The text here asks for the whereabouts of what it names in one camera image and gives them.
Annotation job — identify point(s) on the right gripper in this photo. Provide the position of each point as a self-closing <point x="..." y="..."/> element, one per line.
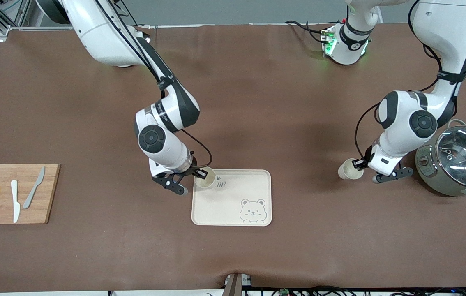
<point x="189" y="170"/>

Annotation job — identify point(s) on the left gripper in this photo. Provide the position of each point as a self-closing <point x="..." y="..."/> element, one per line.
<point x="365" y="162"/>

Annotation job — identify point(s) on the white IKEA cup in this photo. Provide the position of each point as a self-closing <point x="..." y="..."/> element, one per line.
<point x="208" y="183"/>
<point x="346" y="172"/>

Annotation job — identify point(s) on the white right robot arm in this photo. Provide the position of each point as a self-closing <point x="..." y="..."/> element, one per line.
<point x="163" y="135"/>

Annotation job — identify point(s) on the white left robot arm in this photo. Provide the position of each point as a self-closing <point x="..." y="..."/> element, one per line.
<point x="405" y="119"/>

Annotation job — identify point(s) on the cream bear print tray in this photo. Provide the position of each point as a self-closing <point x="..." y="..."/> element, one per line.
<point x="229" y="205"/>

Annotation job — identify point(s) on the green cooking pot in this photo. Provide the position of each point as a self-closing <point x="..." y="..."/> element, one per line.
<point x="426" y="174"/>

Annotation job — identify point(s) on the bamboo cutting board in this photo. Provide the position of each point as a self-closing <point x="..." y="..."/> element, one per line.
<point x="48" y="193"/>

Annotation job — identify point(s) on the grey plastic knife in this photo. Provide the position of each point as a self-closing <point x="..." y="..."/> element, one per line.
<point x="32" y="191"/>

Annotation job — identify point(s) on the white plastic knife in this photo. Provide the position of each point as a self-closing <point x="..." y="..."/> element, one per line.
<point x="15" y="201"/>

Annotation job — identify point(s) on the table edge camera mount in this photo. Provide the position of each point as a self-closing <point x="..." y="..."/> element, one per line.
<point x="235" y="285"/>

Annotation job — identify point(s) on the aluminium frame profile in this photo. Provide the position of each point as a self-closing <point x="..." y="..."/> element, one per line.
<point x="3" y="29"/>

